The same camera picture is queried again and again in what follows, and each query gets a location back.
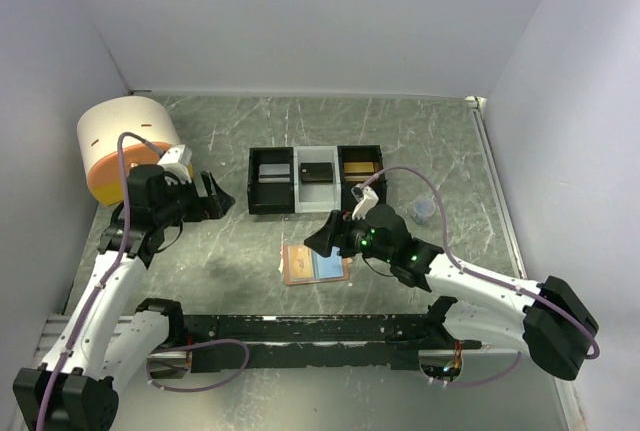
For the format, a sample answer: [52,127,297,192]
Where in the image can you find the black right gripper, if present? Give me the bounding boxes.
[304,209,394,264]

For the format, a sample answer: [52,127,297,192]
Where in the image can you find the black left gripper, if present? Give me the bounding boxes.
[154,170,235,227]

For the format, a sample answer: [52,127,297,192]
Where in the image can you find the gold card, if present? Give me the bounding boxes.
[343,161,380,183]
[288,245,314,282]

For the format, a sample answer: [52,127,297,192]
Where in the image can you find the white card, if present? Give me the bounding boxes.
[258,163,291,184]

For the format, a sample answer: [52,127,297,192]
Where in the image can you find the black credit card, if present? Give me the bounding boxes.
[299,162,334,184]

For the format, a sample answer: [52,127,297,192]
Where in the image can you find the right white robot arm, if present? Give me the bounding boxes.
[304,204,600,381]

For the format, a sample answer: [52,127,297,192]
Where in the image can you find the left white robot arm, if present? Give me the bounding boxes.
[13,164,235,430]

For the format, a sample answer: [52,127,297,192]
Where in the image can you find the gold card in tray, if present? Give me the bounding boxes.
[343,161,380,183]

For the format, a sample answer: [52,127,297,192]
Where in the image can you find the black white three-compartment tray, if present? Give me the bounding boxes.
[247,145,384,215]

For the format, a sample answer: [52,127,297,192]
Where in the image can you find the small clear plastic cup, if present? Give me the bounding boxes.
[411,196,436,225]

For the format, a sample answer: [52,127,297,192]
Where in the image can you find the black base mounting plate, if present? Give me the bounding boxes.
[166,314,456,373]

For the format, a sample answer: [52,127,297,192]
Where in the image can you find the white orange drawer cabinet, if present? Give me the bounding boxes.
[77,96,182,206]

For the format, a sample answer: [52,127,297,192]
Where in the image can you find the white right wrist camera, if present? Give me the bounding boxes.
[351,184,379,220]

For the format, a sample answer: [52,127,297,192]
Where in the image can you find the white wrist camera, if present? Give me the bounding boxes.
[158,144,192,184]
[351,184,379,220]

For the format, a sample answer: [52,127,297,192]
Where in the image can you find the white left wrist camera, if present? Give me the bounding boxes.
[158,144,192,184]

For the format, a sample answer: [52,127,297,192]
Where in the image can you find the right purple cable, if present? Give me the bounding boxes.
[359,165,601,388]

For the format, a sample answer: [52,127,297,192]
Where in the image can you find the purple cable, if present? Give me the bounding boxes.
[34,131,250,431]
[359,165,601,388]

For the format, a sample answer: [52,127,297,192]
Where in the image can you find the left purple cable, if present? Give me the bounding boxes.
[34,131,250,431]

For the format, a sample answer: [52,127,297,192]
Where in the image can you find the white aluminium corner rail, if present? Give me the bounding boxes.
[465,96,528,278]

